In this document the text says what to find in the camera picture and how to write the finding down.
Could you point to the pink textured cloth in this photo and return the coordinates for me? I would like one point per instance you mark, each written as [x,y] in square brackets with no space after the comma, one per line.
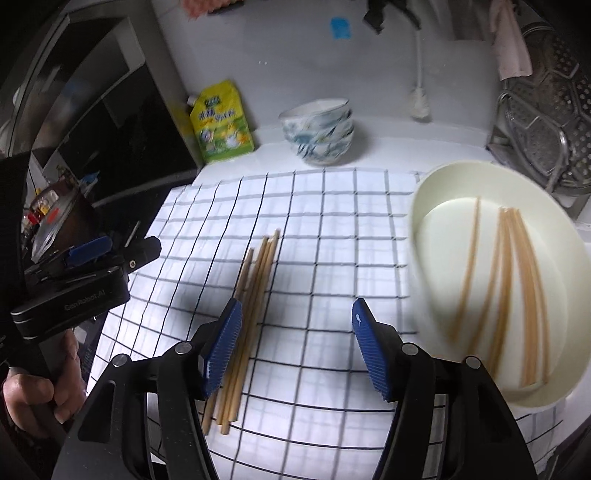
[205,7]

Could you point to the yellow green seasoning pouch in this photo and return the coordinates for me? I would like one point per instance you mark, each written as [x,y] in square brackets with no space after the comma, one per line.
[221,129]

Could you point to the white plastic basin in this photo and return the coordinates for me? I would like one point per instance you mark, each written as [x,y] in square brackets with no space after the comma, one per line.
[429,258]

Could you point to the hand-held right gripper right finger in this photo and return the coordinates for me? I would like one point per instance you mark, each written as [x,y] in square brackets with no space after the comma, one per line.
[369,346]

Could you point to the perforated steel steamer tray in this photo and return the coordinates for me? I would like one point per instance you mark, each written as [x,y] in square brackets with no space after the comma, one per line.
[535,143]
[563,60]

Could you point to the pot with glass lid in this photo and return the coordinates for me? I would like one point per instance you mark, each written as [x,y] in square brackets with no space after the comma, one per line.
[55,217]

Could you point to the person's left hand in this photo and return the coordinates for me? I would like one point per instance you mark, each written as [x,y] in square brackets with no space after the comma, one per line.
[27,397]

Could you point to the white black-grid cloth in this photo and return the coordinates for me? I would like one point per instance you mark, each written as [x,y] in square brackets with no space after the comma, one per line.
[323,258]

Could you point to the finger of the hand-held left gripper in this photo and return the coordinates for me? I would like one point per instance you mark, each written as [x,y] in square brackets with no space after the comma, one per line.
[87,247]
[143,251]

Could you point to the pink hanging towel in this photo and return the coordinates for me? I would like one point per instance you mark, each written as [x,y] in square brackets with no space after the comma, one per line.
[510,44]

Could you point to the black glossy appliance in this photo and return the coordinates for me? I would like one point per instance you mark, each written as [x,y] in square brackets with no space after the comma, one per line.
[115,115]

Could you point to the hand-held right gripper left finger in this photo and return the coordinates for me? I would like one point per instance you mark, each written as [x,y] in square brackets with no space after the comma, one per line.
[226,346]

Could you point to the bundle of wooden chopsticks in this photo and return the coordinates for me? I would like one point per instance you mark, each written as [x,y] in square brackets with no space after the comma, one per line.
[259,286]

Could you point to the blue wall sticker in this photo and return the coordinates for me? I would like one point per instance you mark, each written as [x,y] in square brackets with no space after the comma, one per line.
[340,28]

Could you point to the dark hanging cloth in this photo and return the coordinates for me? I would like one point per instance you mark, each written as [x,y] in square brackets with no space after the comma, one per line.
[385,14]

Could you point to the white hanging brush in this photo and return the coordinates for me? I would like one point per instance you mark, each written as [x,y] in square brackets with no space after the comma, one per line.
[419,102]

